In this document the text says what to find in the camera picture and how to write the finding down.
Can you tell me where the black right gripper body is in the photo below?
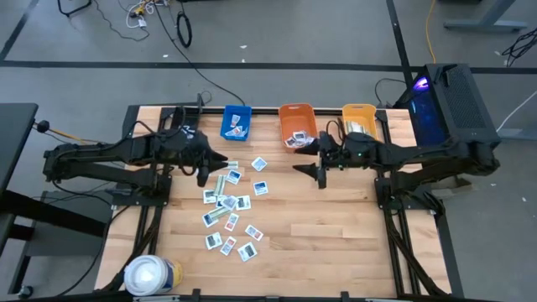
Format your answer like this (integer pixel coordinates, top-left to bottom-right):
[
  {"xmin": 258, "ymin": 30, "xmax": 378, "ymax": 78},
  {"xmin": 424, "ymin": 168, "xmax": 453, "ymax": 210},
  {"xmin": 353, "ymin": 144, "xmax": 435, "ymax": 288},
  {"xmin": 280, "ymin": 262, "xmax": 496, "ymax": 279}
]
[{"xmin": 316, "ymin": 130, "xmax": 349, "ymax": 190}]

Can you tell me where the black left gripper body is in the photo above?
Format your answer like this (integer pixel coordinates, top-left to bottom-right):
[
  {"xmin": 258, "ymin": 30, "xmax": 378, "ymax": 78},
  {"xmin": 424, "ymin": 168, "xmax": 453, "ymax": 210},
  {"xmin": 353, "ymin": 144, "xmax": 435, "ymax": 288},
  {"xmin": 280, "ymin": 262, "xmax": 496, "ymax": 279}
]
[{"xmin": 184, "ymin": 129, "xmax": 215, "ymax": 189}]

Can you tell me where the orange plastic bin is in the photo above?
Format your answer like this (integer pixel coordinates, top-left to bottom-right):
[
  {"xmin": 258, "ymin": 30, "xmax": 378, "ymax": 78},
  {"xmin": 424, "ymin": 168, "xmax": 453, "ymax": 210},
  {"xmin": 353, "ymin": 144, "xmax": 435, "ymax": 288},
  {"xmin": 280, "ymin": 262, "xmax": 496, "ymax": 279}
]
[{"xmin": 278, "ymin": 102, "xmax": 320, "ymax": 154}]

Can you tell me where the black mesh basket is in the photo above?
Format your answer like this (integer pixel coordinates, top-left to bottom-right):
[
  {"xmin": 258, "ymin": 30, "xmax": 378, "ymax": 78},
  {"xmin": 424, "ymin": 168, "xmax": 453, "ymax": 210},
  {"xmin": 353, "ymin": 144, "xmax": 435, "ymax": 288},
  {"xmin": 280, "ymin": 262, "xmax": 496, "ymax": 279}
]
[{"xmin": 169, "ymin": 107, "xmax": 201, "ymax": 143}]

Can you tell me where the yellow plastic bin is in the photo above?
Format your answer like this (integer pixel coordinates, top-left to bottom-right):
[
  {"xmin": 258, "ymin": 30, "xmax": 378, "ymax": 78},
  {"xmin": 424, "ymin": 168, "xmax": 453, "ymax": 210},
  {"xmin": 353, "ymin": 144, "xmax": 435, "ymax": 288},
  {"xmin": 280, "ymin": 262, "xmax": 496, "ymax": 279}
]
[{"xmin": 341, "ymin": 103, "xmax": 378, "ymax": 142}]

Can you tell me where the blue plastic bin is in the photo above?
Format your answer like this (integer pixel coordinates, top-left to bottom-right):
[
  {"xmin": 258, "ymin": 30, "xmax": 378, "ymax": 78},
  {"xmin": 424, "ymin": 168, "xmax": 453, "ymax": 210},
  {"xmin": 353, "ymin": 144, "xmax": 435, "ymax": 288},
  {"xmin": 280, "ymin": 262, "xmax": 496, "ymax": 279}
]
[{"xmin": 220, "ymin": 104, "xmax": 253, "ymax": 142}]

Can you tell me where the white tub yellow label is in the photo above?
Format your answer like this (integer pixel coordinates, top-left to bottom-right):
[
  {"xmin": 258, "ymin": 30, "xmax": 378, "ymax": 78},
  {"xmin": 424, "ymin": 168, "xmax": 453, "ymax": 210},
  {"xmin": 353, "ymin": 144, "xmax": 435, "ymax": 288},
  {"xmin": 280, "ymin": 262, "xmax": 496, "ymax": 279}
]
[{"xmin": 123, "ymin": 254, "xmax": 184, "ymax": 297}]

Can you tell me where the black computer tower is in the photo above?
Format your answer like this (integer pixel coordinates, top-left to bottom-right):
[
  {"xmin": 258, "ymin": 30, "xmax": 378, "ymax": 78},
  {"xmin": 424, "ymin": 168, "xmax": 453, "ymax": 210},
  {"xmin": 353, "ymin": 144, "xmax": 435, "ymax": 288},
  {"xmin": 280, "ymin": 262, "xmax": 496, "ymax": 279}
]
[{"xmin": 394, "ymin": 62, "xmax": 503, "ymax": 171}]

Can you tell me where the black desk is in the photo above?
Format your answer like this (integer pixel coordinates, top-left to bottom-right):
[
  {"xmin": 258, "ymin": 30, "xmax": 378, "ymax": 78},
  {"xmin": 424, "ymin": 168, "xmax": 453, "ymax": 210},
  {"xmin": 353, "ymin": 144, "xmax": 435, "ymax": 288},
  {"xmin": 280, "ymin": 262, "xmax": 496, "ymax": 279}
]
[{"xmin": 0, "ymin": 102, "xmax": 108, "ymax": 294}]

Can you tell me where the desk with grey legs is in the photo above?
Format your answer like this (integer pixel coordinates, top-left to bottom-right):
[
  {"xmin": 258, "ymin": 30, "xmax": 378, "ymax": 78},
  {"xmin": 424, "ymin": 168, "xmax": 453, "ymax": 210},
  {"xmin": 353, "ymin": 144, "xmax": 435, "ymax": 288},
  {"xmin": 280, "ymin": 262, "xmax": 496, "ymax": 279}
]
[{"xmin": 438, "ymin": 0, "xmax": 529, "ymax": 33}]

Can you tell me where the long black floor cable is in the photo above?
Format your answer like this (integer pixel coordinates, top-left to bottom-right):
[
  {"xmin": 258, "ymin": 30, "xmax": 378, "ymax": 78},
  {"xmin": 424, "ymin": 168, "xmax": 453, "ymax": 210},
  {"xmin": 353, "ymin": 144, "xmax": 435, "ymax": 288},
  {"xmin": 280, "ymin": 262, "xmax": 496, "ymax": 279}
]
[{"xmin": 154, "ymin": 0, "xmax": 248, "ymax": 107}]

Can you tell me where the coiled black cable loop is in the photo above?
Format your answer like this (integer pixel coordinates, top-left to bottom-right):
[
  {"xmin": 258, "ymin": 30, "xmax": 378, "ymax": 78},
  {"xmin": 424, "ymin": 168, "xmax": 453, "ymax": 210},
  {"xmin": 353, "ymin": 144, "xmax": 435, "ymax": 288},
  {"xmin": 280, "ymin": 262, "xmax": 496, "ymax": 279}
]
[{"xmin": 175, "ymin": 10, "xmax": 194, "ymax": 49}]

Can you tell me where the thin yellow cable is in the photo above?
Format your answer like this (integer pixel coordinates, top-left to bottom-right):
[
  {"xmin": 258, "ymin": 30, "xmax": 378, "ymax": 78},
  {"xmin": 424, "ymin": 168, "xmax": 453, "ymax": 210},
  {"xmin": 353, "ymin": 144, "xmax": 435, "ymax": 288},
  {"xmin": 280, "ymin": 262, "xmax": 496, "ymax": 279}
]
[{"xmin": 48, "ymin": 128, "xmax": 96, "ymax": 146}]

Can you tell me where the white cable bundle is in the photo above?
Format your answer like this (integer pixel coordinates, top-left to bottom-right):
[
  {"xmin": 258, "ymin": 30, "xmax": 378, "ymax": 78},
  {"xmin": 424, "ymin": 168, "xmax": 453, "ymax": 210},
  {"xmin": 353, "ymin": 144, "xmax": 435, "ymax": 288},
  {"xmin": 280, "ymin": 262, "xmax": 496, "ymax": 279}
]
[{"xmin": 125, "ymin": 0, "xmax": 169, "ymax": 29}]

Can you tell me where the yellow floor cable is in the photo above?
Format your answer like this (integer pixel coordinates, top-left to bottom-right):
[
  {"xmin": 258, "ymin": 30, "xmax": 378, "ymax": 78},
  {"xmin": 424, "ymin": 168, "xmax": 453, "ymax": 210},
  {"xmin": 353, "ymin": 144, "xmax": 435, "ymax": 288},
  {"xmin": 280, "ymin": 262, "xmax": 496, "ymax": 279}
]
[{"xmin": 425, "ymin": 0, "xmax": 437, "ymax": 64}]

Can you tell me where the white floor cable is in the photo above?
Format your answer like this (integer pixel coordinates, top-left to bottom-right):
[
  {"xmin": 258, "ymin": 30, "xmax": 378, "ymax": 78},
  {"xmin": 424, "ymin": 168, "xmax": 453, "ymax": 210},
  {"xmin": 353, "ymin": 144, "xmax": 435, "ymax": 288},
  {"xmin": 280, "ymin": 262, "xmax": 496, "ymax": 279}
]
[{"xmin": 495, "ymin": 90, "xmax": 537, "ymax": 133}]

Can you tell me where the black cable bundle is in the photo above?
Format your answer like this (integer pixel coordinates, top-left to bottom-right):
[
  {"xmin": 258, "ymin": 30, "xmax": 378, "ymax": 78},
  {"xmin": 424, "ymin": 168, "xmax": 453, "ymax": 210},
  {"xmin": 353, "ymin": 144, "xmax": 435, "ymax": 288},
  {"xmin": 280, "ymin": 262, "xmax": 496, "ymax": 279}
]
[{"xmin": 501, "ymin": 27, "xmax": 537, "ymax": 68}]

